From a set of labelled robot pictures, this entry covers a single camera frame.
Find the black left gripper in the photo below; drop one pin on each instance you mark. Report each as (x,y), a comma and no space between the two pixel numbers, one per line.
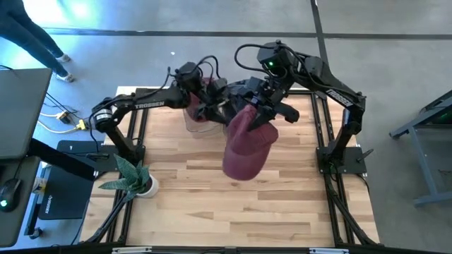
(220,102)

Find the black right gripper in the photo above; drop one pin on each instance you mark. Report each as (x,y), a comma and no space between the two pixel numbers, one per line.
(279,102)

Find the blue denim baseball cap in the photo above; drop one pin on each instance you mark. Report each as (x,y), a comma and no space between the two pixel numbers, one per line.
(236,92)

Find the maroon baseball cap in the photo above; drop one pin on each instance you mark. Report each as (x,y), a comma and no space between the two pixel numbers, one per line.
(247,151)
(192,109)

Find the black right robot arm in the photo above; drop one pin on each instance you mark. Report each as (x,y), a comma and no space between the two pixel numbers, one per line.
(339,97)

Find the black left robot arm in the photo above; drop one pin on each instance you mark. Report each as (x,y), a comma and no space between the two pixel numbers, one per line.
(152,104)

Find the clear plastic bin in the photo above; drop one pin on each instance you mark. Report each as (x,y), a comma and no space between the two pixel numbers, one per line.
(205,131)

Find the white plant pot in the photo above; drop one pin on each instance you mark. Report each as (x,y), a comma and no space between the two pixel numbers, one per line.
(153,188)

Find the green leafy plant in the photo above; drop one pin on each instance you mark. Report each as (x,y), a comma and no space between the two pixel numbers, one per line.
(129,178)

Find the black diagonal beam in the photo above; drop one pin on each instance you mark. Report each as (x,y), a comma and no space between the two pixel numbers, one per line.
(63,160)

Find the black computer case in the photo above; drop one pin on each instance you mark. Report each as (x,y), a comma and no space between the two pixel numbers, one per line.
(67,197)

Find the person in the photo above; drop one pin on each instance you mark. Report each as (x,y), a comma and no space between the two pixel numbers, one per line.
(24,31)

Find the dark grey desk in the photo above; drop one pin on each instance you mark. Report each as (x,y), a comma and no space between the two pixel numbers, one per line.
(14,229)

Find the black aluminium rig frame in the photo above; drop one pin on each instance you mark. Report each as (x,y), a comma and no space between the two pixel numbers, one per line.
(319,141)

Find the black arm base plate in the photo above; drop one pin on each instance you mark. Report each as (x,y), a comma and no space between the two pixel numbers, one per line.
(353,166)

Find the silver bracket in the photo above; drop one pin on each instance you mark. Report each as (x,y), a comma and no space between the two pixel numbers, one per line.
(328,251)
(130,250)

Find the blue-grey metal table frame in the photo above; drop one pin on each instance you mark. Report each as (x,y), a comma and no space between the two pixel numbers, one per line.
(431,183)

